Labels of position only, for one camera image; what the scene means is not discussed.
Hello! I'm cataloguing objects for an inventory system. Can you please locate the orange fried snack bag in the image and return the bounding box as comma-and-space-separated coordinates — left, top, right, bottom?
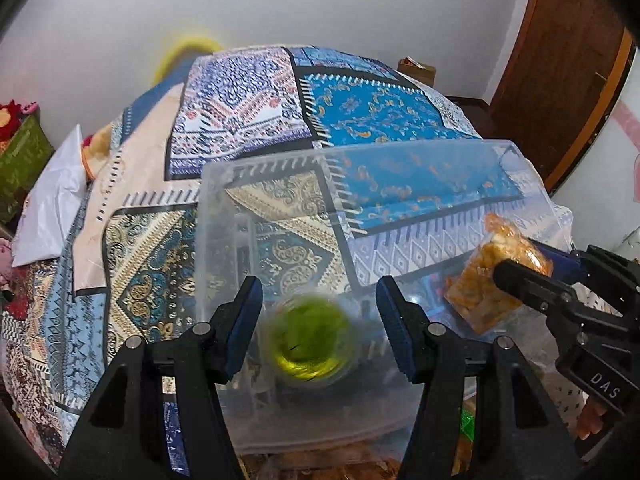
445, 212, 553, 335

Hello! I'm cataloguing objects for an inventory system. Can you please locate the green jelly cup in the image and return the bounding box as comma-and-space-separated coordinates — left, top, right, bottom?
262, 292, 358, 389

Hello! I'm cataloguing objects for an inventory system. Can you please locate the clear plastic storage bin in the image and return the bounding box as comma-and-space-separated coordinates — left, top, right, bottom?
195, 139, 573, 454

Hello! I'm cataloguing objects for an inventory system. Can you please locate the right hand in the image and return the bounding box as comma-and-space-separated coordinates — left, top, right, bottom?
576, 396, 608, 440

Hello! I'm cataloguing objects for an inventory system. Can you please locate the pink rabbit toy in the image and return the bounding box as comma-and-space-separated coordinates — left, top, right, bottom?
0, 238, 14, 290

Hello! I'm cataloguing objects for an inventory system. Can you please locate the brown wooden door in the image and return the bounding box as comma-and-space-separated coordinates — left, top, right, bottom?
490, 0, 634, 190

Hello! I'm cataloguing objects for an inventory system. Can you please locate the small cardboard box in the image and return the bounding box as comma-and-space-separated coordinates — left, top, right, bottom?
397, 56, 437, 87

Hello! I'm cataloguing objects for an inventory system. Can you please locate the white pillow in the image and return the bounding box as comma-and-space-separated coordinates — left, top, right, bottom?
12, 125, 87, 268

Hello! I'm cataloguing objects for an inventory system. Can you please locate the green storage box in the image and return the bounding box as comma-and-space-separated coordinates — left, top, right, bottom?
0, 116, 54, 223

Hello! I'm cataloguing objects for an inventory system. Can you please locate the yellow fuzzy hoop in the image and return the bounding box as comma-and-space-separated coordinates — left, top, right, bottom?
151, 35, 224, 86

